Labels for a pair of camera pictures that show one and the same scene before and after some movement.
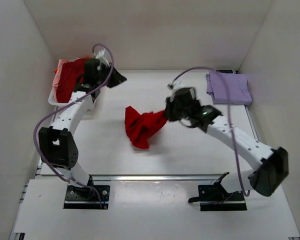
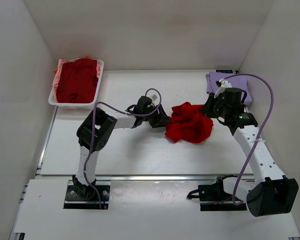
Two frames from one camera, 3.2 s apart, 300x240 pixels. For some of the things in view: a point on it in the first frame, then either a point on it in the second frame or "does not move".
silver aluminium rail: x=146 y=177 does not move
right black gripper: x=169 y=105 → x=206 y=109
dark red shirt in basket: x=67 y=78 does not move
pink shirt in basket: x=59 y=65 does not move
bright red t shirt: x=141 y=127 → x=189 y=123
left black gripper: x=118 y=78 → x=162 y=118
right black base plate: x=215 y=197 does not move
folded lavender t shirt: x=228 y=89 does not move
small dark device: x=225 y=71 does not move
